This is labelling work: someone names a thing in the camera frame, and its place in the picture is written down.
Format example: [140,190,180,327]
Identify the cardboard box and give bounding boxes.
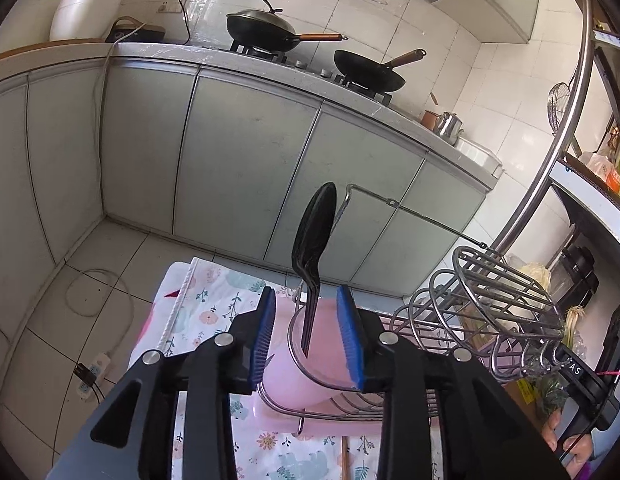
[505,380,546,428]

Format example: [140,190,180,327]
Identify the copper pot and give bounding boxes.
[421,92,441,131]

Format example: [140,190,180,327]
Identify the pink utensil cup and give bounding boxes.
[256,297,363,409]

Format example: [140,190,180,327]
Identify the white rice cooker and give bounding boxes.
[50,0,122,42]

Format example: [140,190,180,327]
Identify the white container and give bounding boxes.
[455,137,505,178]

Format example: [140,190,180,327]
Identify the metal wire dish rack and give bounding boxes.
[257,184,566,433]

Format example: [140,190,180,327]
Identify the steel kettle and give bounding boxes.
[435,112,463,137]

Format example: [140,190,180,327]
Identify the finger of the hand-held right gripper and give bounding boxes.
[597,297,620,386]

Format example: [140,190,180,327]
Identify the grey lower cabinets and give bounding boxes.
[0,55,491,296]

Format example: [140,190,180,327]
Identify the black wok with lid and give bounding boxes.
[226,0,349,53]

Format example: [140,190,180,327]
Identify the black blender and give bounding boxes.
[550,230,601,311]

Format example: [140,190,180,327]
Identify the grey upper cabinets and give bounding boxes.
[430,0,543,43]

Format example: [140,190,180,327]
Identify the green vegetable bag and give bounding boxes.
[535,375,566,416]

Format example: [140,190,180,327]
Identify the black plastic spatula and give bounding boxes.
[291,181,337,359]

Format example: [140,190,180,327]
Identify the dark small appliance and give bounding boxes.
[106,16,167,44]

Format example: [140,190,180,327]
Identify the person's right hand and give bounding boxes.
[542,407,598,476]

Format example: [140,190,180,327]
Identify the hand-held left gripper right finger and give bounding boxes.
[336,285,571,480]

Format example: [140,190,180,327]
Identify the floral cloth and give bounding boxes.
[130,257,391,480]

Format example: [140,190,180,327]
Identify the napa cabbage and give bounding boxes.
[510,260,553,321]

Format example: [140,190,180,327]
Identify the wire strainer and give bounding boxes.
[547,82,571,136]

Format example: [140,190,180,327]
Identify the white cable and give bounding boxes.
[64,22,145,361]

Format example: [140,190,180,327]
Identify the black wok without lid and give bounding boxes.
[334,48,427,93]

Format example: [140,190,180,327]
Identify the grey cabinets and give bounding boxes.
[0,55,491,296]
[430,0,543,43]

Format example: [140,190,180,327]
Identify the gas stove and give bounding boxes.
[229,40,393,107]

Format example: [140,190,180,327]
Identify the wooden cutting board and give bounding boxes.
[0,39,113,63]

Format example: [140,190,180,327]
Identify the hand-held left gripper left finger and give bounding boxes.
[50,286,277,480]

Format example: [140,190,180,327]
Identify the metal shelf rack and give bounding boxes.
[485,0,620,281]

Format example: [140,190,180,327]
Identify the orange food bag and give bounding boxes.
[580,152,620,191]

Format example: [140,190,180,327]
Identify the white power strip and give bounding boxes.
[72,352,112,401]

